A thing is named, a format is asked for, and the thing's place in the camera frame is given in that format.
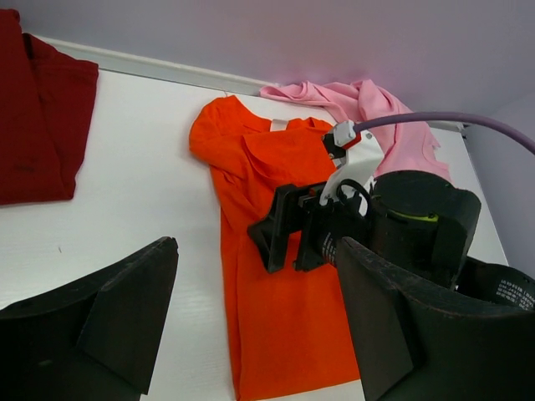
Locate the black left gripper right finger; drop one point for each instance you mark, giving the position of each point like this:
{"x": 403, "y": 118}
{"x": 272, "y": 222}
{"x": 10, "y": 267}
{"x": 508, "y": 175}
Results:
{"x": 415, "y": 340}

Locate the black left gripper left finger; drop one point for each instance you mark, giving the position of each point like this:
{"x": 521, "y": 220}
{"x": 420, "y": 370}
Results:
{"x": 95, "y": 338}

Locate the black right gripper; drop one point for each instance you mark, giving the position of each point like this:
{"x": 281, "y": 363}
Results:
{"x": 413, "y": 219}

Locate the orange t-shirt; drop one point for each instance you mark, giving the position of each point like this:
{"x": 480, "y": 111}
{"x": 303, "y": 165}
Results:
{"x": 288, "y": 332}

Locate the pink t-shirt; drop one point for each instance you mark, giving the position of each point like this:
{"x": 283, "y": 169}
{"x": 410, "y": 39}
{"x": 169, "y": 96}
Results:
{"x": 407, "y": 146}

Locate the dark red folded t-shirt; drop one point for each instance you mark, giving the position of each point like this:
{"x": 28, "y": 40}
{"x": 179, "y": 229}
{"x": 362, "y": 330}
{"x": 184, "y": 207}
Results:
{"x": 47, "y": 102}

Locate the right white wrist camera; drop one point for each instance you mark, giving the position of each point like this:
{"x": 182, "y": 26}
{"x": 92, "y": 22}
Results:
{"x": 357, "y": 154}

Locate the aluminium table edge rail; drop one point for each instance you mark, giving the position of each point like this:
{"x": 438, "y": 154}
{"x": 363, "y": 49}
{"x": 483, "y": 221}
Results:
{"x": 153, "y": 68}

